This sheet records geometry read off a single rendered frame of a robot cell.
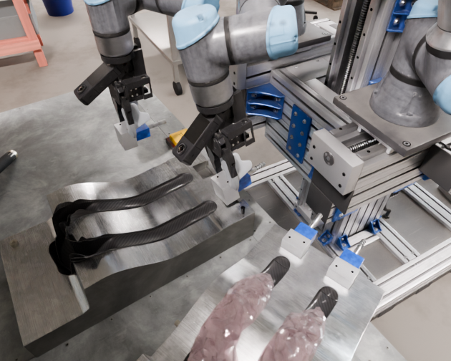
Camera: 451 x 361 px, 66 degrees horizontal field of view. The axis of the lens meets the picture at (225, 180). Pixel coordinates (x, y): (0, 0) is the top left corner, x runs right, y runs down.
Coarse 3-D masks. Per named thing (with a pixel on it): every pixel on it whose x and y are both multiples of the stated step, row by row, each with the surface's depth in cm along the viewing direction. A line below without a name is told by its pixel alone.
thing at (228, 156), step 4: (224, 148) 67; (224, 152) 66; (228, 152) 67; (224, 156) 68; (228, 156) 67; (232, 156) 67; (224, 160) 69; (228, 160) 67; (232, 160) 68; (228, 164) 68; (232, 164) 69; (228, 168) 69; (232, 168) 69; (232, 172) 69; (236, 172) 71; (232, 176) 70
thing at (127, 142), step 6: (162, 120) 93; (114, 126) 89; (120, 126) 88; (126, 126) 88; (144, 126) 90; (150, 126) 92; (156, 126) 92; (120, 132) 86; (126, 132) 86; (138, 132) 88; (144, 132) 89; (120, 138) 88; (126, 138) 87; (132, 138) 88; (138, 138) 90; (144, 138) 91; (126, 144) 88; (132, 144) 89
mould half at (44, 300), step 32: (64, 192) 75; (96, 192) 77; (128, 192) 82; (192, 192) 81; (96, 224) 70; (128, 224) 73; (224, 224) 75; (32, 256) 73; (96, 256) 64; (128, 256) 66; (160, 256) 69; (192, 256) 74; (32, 288) 68; (64, 288) 68; (96, 288) 62; (128, 288) 67; (32, 320) 63; (64, 320) 63; (96, 320) 68; (32, 352) 63
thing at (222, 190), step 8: (256, 168) 80; (216, 176) 77; (224, 176) 77; (248, 176) 77; (216, 184) 76; (224, 184) 75; (240, 184) 77; (248, 184) 79; (216, 192) 79; (224, 192) 75; (232, 192) 76; (224, 200) 77; (232, 200) 78
